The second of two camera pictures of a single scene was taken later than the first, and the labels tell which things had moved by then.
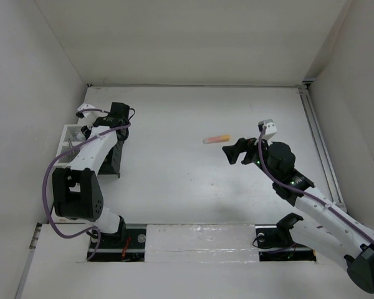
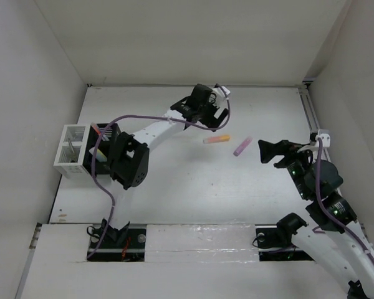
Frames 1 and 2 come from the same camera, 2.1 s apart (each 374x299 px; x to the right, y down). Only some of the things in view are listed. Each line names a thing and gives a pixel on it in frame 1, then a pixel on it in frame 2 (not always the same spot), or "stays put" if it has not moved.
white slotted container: x=69 y=140 stays put
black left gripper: x=86 y=130 -> x=211 y=121
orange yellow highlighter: x=215 y=139 stays put
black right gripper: x=242 y=145 -> x=290 y=149
